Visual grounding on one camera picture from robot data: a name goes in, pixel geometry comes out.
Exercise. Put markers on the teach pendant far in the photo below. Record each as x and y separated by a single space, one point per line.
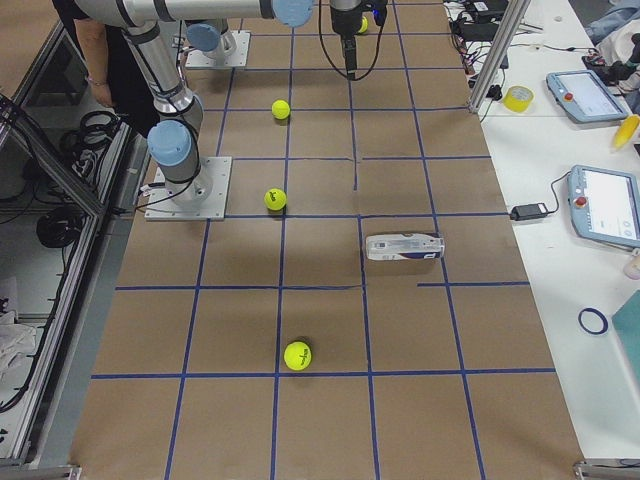
584 97

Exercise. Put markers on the clear tennis ball can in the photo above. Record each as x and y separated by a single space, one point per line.
404 246

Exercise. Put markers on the tennis ball table centre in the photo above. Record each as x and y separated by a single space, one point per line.
275 199

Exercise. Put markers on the teach pendant near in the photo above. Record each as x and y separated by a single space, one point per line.
604 205

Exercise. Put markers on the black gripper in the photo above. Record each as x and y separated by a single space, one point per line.
343 20

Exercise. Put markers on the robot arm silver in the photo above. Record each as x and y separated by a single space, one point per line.
173 142
211 39

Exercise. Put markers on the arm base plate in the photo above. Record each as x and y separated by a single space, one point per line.
196 60
204 198

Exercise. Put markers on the tennis ball left front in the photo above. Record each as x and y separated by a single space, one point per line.
363 27

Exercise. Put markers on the person in black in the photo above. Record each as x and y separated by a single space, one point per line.
113 75

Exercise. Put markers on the black power adapter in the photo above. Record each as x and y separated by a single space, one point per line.
532 211

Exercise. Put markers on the teal board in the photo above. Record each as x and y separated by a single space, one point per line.
627 327

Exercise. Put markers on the tennis ball near base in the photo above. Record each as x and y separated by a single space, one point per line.
297 355
280 109

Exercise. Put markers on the yellow tape roll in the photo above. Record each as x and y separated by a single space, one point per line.
518 98

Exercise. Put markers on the yellow banana toy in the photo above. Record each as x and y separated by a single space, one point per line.
625 132

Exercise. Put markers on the teach pendant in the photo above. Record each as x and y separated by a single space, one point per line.
604 205
584 97

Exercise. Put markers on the aluminium frame post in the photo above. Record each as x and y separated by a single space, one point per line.
508 26

